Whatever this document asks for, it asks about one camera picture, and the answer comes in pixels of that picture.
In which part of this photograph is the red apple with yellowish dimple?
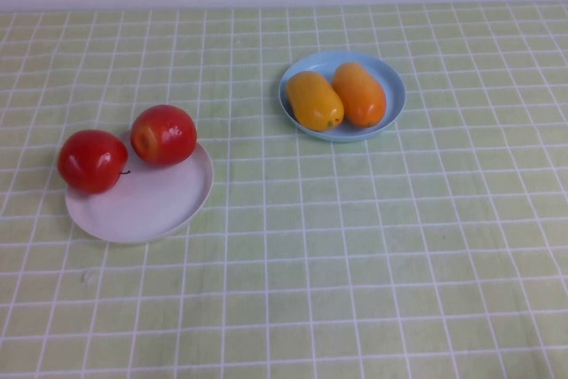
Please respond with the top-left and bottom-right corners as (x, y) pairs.
(130, 104), (198, 166)

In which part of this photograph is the orange mango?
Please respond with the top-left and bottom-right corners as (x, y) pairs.
(332, 61), (387, 129)

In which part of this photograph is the white plate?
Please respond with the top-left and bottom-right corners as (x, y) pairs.
(65, 130), (215, 245)

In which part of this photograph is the light blue plate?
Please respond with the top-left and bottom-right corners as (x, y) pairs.
(278, 51), (407, 144)

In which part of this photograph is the green checked tablecloth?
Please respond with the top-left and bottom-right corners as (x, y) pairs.
(0, 2), (568, 379)

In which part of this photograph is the yellow mango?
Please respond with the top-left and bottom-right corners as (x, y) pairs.
(285, 70), (345, 132)

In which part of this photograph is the red apple with stem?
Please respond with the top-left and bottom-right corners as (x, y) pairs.
(57, 129), (132, 195)

